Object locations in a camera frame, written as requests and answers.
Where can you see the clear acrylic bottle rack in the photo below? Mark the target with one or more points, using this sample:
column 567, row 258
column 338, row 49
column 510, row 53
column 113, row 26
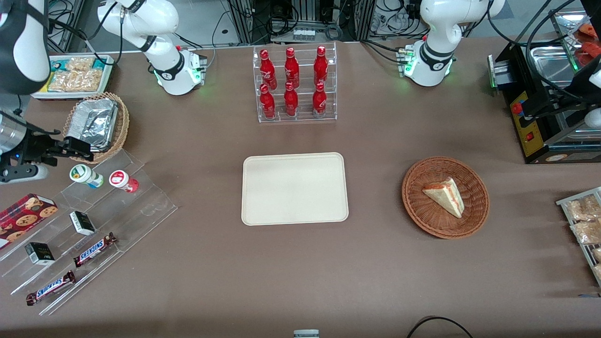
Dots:
column 303, row 115

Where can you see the black machine with yellow panel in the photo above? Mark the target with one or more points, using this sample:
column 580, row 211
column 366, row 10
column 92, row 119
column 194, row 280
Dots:
column 530, row 136

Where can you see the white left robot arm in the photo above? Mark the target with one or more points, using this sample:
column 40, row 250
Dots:
column 434, row 58

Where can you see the small grey box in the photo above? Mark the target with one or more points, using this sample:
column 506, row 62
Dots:
column 306, row 334

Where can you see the silver foil container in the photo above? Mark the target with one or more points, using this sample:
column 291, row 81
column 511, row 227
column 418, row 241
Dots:
column 96, row 119

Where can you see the teal snack packet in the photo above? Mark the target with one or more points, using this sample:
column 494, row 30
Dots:
column 99, row 64
column 57, row 65

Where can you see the round brown wicker basket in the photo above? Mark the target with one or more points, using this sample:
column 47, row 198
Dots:
column 422, row 211

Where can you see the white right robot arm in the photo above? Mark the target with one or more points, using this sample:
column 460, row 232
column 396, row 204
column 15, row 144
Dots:
column 170, row 70

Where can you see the red gum bottle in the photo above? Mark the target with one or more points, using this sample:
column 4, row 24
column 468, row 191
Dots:
column 123, row 180

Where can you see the clear acrylic stepped stand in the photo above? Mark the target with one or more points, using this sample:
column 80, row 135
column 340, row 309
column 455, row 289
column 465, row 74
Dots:
column 136, row 211

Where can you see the red food packet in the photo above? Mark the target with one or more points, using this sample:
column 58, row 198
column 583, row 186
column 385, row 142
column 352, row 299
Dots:
column 592, row 50
column 589, row 31

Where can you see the small black box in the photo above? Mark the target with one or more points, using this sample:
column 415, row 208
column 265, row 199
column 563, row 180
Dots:
column 82, row 223
column 39, row 253

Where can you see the clear nut snack bag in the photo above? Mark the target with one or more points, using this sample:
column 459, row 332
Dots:
column 587, row 232
column 582, row 209
column 597, row 254

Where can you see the red cookie box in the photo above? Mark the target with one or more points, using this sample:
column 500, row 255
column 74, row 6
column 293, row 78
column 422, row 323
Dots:
column 26, row 213

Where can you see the white snack tray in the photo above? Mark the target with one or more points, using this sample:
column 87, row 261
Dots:
column 109, row 77

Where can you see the light wicker basket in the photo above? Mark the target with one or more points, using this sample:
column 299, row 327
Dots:
column 123, row 124

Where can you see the wrapped triangle sandwich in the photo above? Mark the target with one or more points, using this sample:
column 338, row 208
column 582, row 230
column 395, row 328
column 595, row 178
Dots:
column 446, row 196

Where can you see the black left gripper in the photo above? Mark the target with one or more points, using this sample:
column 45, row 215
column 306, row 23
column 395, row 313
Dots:
column 557, row 101

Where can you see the white power strip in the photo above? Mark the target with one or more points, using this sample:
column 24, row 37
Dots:
column 304, row 34

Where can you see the green gum bottle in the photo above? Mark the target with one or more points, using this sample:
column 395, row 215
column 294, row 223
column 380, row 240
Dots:
column 86, row 176

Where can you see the snickers chocolate bar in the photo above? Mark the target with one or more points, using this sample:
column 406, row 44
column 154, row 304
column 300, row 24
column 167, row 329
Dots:
column 50, row 288
column 95, row 249

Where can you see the red cola bottle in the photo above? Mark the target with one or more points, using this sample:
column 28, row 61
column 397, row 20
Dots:
column 290, row 101
column 291, row 67
column 267, row 102
column 321, row 65
column 266, row 68
column 319, row 100

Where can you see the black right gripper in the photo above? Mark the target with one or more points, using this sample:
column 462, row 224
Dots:
column 35, row 147

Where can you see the clear cracker bag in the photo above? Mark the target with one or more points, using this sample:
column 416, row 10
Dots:
column 80, row 63
column 75, row 80

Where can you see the beige plastic tray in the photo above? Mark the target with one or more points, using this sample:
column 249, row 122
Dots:
column 295, row 188

